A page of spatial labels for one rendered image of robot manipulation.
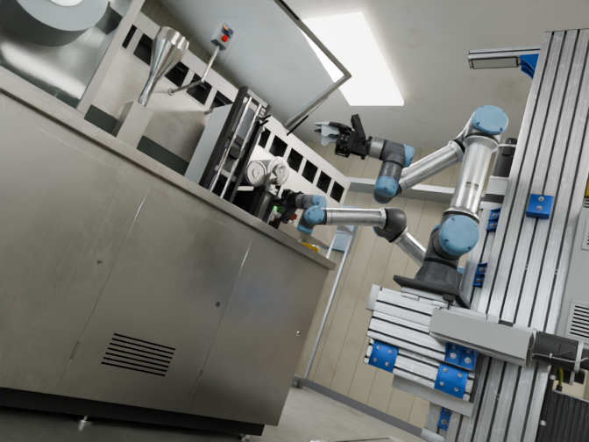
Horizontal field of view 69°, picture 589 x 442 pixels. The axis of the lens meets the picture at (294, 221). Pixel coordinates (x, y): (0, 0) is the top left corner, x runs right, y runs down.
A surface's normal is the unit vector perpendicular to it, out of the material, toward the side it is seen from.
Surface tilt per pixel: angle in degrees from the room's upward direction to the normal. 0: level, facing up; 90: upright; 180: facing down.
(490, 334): 90
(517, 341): 90
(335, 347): 90
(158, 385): 90
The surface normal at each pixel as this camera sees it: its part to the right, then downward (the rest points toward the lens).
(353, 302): -0.48, -0.37
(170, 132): 0.68, 0.06
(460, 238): -0.12, -0.15
